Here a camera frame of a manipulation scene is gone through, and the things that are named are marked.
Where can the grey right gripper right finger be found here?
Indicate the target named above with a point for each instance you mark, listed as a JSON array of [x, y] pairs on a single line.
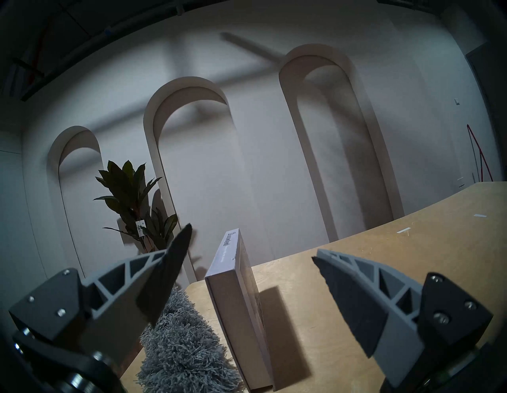
[[400, 329]]

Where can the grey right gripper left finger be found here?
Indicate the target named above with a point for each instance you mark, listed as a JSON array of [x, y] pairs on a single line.
[[119, 301]]

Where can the grey fluffy duster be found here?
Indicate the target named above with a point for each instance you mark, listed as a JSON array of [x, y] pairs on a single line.
[[182, 348]]

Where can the grey box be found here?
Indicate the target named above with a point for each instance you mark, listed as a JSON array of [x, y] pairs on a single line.
[[237, 309]]

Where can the white plant tag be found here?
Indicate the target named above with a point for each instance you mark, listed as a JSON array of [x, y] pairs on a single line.
[[140, 229]]

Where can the light wooden table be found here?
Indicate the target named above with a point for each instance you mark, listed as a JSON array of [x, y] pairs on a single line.
[[435, 237]]

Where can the tall potted plant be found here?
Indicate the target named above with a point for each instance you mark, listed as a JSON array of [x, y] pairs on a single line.
[[122, 186]]

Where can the red pole broom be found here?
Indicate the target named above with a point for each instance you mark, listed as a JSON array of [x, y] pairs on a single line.
[[480, 153]]

